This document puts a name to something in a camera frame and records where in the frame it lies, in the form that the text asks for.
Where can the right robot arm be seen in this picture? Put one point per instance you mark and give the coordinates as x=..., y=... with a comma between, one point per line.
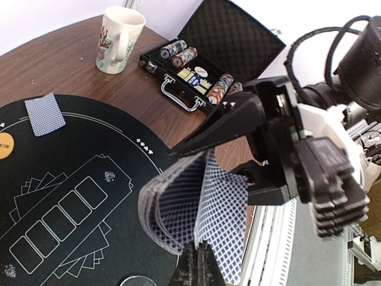
x=302, y=131

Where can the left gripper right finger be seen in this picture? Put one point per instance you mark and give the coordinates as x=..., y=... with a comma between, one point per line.
x=208, y=270

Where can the orange big blind button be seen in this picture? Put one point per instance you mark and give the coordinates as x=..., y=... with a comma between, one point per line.
x=6, y=145

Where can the grey card deck box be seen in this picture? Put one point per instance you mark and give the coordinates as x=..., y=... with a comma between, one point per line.
x=168, y=203

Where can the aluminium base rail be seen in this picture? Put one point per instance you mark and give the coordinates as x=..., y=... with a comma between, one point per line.
x=282, y=249

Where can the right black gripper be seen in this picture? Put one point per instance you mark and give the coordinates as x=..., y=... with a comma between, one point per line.
x=266, y=112

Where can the blue patterned playing card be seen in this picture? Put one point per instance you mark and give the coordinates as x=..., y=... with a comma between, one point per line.
x=44, y=114

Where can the cream ceramic mug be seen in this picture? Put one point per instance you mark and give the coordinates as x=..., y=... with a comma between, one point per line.
x=120, y=31

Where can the round black poker mat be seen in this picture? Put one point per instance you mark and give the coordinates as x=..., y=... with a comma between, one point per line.
x=69, y=199

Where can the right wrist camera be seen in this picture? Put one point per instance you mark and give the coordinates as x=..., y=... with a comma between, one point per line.
x=331, y=172

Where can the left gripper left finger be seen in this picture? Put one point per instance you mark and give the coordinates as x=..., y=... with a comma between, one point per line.
x=186, y=272

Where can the black poker chip case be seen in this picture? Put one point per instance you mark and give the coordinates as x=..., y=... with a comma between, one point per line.
x=228, y=41

